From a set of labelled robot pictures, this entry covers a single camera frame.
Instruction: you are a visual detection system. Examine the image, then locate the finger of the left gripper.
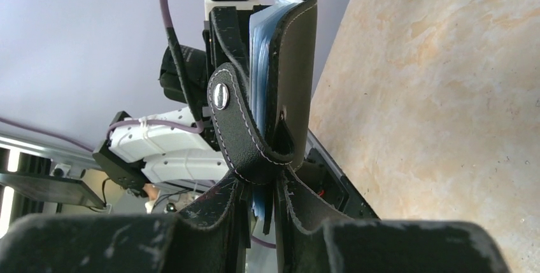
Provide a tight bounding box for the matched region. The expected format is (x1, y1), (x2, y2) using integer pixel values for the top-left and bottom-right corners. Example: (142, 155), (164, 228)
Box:
(209, 6), (249, 78)

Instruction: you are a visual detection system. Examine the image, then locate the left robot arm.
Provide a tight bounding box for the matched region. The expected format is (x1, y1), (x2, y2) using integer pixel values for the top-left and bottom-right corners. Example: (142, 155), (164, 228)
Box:
(92, 20), (229, 193)

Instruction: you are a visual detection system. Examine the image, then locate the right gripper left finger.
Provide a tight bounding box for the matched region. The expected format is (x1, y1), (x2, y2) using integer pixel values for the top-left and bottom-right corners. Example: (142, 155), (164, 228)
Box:
(0, 169), (248, 273)

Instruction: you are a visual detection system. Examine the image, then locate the black monitor in background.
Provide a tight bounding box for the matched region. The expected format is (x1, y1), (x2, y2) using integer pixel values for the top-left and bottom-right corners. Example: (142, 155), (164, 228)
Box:
(1, 171), (106, 209)

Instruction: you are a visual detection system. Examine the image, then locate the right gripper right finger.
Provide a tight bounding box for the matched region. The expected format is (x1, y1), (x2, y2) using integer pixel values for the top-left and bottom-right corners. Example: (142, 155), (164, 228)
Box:
(274, 165), (511, 273)

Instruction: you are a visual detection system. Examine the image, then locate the person in background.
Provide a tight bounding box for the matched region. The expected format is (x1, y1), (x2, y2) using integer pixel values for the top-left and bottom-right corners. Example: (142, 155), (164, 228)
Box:
(143, 183), (160, 214)

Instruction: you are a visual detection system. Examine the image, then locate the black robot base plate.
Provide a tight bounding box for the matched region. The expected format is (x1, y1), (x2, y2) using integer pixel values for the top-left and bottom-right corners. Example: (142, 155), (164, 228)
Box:
(295, 130), (378, 219)

